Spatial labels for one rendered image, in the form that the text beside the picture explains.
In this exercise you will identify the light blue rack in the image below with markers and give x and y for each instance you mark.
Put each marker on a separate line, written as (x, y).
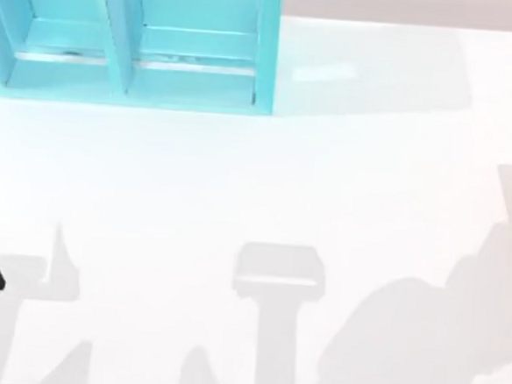
(191, 42)

